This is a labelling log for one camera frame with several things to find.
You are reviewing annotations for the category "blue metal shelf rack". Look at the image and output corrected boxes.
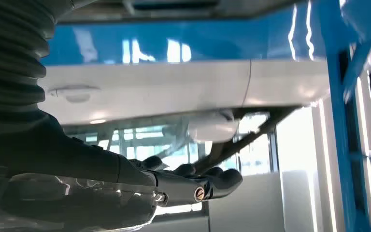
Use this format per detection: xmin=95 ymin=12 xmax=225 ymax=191
xmin=40 ymin=0 xmax=371 ymax=232

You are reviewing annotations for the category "white car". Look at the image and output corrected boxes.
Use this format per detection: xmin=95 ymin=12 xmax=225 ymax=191
xmin=38 ymin=59 xmax=332 ymax=180

